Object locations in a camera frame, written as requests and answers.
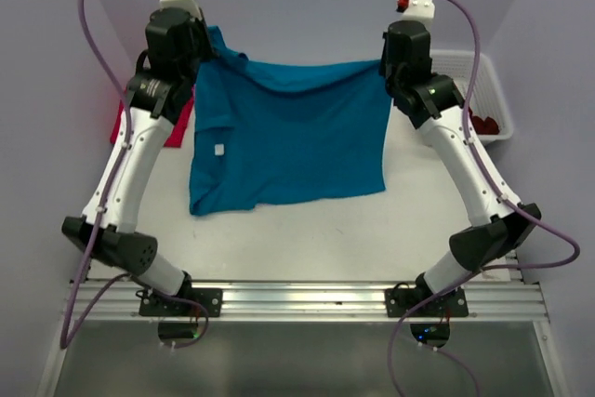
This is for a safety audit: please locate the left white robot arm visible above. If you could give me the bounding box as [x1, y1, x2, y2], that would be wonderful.
[61, 7, 216, 316]

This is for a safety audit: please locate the aluminium mounting rail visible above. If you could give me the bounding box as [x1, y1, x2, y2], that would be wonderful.
[72, 280, 549, 323]

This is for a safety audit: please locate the dark red t shirt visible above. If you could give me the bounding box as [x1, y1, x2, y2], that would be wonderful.
[469, 108, 500, 136]

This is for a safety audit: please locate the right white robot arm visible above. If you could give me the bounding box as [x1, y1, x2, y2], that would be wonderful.
[379, 20, 541, 316]

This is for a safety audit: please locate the white plastic basket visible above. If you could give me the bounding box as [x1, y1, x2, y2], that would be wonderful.
[430, 49, 514, 146]

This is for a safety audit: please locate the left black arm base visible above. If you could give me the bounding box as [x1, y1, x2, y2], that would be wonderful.
[136, 285, 223, 349]

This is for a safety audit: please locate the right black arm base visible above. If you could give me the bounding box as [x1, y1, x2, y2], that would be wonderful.
[384, 283, 470, 350]

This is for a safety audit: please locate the folded red t shirt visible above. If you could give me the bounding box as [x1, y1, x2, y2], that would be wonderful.
[110, 97, 194, 149]

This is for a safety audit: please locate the blue t shirt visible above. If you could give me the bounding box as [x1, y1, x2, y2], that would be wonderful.
[189, 27, 390, 217]

